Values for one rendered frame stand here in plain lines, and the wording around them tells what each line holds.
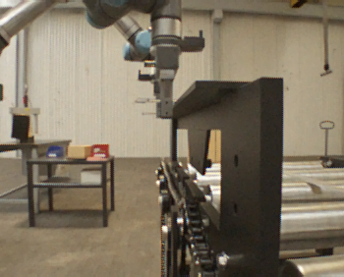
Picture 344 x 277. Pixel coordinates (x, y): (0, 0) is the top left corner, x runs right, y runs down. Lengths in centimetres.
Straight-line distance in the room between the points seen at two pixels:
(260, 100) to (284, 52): 1234
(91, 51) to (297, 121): 871
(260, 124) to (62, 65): 1150
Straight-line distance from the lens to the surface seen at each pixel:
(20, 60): 1216
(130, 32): 110
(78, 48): 1172
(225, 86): 38
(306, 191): 107
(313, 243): 76
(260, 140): 30
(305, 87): 1279
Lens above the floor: 110
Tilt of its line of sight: 2 degrees down
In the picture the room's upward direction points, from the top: straight up
